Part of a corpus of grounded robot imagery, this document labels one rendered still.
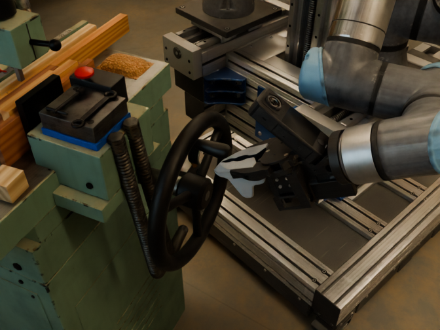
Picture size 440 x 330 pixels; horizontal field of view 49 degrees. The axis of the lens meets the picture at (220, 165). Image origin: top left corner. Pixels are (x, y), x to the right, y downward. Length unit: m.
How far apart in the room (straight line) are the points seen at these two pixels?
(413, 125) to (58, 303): 0.67
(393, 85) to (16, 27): 0.57
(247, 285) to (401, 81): 1.17
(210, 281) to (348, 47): 1.19
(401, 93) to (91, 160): 0.43
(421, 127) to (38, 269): 0.62
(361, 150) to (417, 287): 1.26
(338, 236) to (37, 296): 0.99
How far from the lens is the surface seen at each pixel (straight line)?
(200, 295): 1.68
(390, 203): 1.76
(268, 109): 0.63
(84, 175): 0.75
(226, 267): 1.75
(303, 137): 0.63
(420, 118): 0.60
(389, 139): 0.59
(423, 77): 0.68
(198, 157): 1.13
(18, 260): 0.88
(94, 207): 0.76
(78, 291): 0.99
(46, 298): 0.93
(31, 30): 0.87
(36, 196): 0.78
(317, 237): 1.59
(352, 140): 0.61
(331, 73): 0.67
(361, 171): 0.61
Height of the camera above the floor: 1.40
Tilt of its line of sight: 41 degrees down
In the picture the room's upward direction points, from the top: straight up
